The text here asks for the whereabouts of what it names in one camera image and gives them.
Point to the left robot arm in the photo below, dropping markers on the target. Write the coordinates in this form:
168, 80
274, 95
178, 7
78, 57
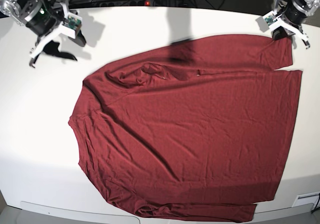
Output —
308, 7

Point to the white label plate on table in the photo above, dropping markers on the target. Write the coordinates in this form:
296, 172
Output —
304, 199

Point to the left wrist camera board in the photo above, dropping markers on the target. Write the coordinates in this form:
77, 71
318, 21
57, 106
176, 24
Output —
268, 20

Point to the dark red long-sleeve T-shirt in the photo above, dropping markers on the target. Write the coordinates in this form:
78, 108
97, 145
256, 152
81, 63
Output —
196, 131

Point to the black power strip red switch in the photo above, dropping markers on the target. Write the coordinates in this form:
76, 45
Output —
113, 3

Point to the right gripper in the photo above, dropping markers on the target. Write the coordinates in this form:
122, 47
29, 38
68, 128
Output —
48, 25

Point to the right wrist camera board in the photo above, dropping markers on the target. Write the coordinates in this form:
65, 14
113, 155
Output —
74, 23

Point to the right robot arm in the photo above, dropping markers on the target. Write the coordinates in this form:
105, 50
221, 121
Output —
19, 9

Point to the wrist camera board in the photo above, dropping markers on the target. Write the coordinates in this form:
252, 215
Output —
268, 20
74, 23

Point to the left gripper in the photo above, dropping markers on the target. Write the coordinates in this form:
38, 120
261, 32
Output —
289, 22

